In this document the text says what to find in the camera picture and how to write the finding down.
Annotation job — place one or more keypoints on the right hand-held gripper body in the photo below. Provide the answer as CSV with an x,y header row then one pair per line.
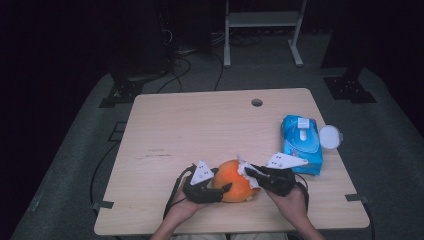
x,y
276,180

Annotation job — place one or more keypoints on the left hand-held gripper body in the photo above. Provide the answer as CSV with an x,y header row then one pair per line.
x,y
200,186

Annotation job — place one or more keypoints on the white wet wipe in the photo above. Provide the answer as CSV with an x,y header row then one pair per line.
x,y
246,168

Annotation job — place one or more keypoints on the orange round fruit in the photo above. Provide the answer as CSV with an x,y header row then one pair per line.
x,y
233,185

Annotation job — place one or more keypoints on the blue wet wipes pack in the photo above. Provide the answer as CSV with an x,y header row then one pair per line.
x,y
303,143

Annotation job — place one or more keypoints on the person's left hand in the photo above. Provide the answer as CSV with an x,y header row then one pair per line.
x,y
185,208

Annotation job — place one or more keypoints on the person's right hand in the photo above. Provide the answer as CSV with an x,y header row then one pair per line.
x,y
290,205

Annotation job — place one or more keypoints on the grey tape strip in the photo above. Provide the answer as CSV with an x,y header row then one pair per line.
x,y
103,204
356,198

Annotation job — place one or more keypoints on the black stand base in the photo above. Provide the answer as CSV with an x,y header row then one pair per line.
x,y
126,91
350,88

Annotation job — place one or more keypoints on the white metal stand frame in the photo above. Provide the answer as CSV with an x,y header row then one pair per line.
x,y
263,20

